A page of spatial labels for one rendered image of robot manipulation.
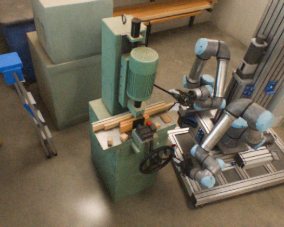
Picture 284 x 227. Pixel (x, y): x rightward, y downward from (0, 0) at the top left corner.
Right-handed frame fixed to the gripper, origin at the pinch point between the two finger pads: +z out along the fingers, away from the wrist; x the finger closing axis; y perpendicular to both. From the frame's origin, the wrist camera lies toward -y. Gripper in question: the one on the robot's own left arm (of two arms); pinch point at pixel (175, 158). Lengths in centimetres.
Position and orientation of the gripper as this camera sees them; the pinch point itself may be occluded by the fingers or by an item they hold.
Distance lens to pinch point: 185.3
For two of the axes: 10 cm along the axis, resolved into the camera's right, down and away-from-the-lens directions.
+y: 1.5, 9.3, 3.3
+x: 8.7, -2.8, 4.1
